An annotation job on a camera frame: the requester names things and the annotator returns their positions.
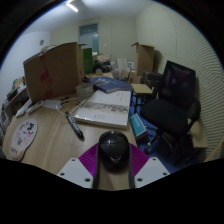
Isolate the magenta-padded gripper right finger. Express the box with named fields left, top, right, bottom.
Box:
left=128, top=143, right=171, bottom=190

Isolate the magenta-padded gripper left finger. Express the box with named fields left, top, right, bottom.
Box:
left=57, top=143, right=101, bottom=190

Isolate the black computer mouse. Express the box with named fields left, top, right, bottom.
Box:
left=97, top=130, right=131, bottom=174

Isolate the round printed mouse pad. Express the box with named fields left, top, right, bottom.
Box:
left=9, top=118, right=39, bottom=162

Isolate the black marker pen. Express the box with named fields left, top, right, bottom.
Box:
left=64, top=110, right=84, bottom=139

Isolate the small teal box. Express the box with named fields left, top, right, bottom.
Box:
left=128, top=113, right=148, bottom=140

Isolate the black office chair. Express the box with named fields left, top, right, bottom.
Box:
left=139, top=60, right=202, bottom=161

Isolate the large white book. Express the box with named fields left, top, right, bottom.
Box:
left=73, top=89, right=133, bottom=130

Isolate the clear tape roll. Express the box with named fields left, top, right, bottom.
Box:
left=75, top=82, right=95, bottom=98

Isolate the small wooden stool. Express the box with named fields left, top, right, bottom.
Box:
left=131, top=83, right=154, bottom=96

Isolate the blue hardcover book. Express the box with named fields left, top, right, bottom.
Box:
left=83, top=76, right=134, bottom=94

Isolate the cluttered shelf unit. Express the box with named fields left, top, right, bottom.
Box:
left=0, top=75, right=28, bottom=134

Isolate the large brown cardboard box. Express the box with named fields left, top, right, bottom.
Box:
left=23, top=41, right=86, bottom=105

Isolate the tall open cardboard box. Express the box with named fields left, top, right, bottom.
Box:
left=131, top=41, right=156, bottom=78

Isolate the green box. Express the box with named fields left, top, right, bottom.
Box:
left=82, top=47, right=94, bottom=75

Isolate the grey door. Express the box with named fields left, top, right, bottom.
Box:
left=78, top=22, right=100, bottom=53

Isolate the ceiling tube light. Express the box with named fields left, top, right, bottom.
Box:
left=65, top=1, right=80, bottom=14

